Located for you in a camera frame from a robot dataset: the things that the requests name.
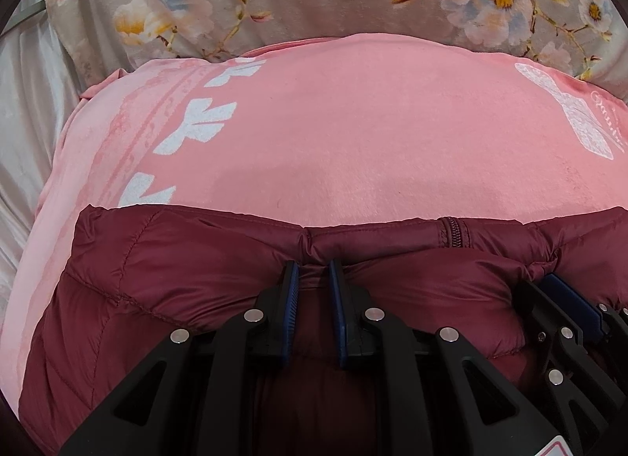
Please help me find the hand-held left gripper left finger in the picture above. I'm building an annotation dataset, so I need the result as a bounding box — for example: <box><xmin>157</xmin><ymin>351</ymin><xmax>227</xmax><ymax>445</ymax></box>
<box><xmin>59</xmin><ymin>260</ymin><xmax>301</xmax><ymax>456</ymax></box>

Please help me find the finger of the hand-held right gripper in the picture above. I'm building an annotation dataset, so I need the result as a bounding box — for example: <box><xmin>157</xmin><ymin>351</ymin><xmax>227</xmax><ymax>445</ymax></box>
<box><xmin>539</xmin><ymin>272</ymin><xmax>628</xmax><ymax>345</ymax></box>
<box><xmin>512</xmin><ymin>281</ymin><xmax>626</xmax><ymax>456</ymax></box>

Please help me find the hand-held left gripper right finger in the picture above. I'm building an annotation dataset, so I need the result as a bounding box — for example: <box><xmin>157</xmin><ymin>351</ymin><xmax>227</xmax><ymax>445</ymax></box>
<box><xmin>328</xmin><ymin>258</ymin><xmax>563</xmax><ymax>456</ymax></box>

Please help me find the maroon puffer jacket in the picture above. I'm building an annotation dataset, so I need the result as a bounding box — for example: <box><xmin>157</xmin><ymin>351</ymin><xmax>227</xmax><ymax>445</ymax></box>
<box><xmin>20</xmin><ymin>205</ymin><xmax>628</xmax><ymax>456</ymax></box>

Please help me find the pink printed blanket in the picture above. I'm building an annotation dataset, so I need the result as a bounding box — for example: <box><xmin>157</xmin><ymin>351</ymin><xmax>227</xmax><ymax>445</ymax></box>
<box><xmin>0</xmin><ymin>33</ymin><xmax>628</xmax><ymax>437</ymax></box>

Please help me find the silvery satin sheet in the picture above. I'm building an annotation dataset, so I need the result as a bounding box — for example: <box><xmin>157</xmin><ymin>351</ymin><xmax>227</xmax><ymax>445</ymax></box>
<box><xmin>0</xmin><ymin>0</ymin><xmax>83</xmax><ymax>292</ymax></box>

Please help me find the grey metal bar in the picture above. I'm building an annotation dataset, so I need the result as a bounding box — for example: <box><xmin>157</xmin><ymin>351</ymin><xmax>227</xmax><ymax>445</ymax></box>
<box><xmin>10</xmin><ymin>0</ymin><xmax>48</xmax><ymax>29</ymax></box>

